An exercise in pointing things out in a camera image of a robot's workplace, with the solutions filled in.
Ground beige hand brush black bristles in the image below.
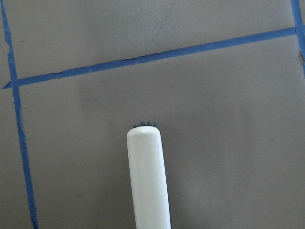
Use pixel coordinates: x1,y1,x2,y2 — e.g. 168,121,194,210
126,121,171,229

